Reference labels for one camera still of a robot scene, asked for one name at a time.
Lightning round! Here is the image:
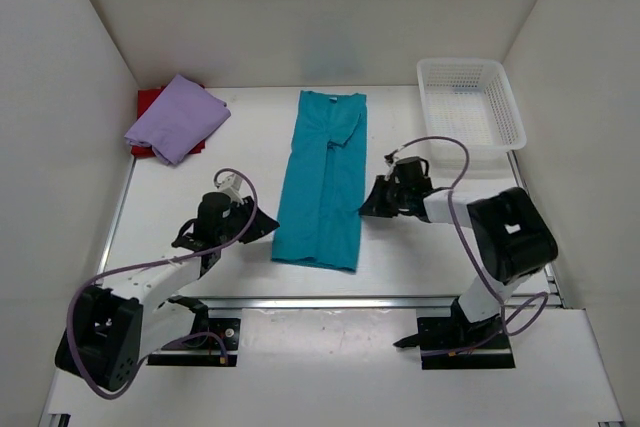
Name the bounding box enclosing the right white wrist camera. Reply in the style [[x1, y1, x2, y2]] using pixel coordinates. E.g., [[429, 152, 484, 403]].
[[384, 147, 403, 180]]

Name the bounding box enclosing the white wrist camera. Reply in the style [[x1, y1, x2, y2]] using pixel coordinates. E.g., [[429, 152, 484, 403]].
[[384, 147, 403, 180], [213, 173, 245, 204]]

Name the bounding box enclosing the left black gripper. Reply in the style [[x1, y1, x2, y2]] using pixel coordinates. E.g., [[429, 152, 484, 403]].
[[216, 194, 279, 245]]

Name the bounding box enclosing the teal t shirt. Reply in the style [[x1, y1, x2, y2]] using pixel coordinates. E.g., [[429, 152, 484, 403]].
[[272, 91, 368, 272]]

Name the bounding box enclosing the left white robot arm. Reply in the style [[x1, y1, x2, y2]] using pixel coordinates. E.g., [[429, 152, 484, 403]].
[[54, 192, 280, 400]]

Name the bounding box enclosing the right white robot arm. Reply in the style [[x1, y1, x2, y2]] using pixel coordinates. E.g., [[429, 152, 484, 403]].
[[359, 156, 558, 347]]

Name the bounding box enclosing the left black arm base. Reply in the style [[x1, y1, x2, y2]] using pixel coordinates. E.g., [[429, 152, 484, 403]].
[[146, 296, 241, 368]]

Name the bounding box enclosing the red t shirt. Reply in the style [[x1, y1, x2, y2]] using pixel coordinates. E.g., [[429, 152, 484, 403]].
[[129, 88, 207, 160]]

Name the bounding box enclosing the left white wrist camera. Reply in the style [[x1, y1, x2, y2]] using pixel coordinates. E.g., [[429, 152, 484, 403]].
[[213, 173, 245, 204]]

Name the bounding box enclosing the lilac t shirt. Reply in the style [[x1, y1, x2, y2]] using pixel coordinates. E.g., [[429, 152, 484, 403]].
[[124, 74, 231, 166]]

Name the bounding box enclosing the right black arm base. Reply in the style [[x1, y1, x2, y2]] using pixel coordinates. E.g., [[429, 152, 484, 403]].
[[393, 316, 516, 370]]

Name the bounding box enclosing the white plastic basket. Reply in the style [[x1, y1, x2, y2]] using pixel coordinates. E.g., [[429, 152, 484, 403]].
[[417, 58, 527, 163]]

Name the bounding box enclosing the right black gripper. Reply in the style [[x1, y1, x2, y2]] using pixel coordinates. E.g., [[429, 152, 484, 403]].
[[358, 176, 411, 219]]

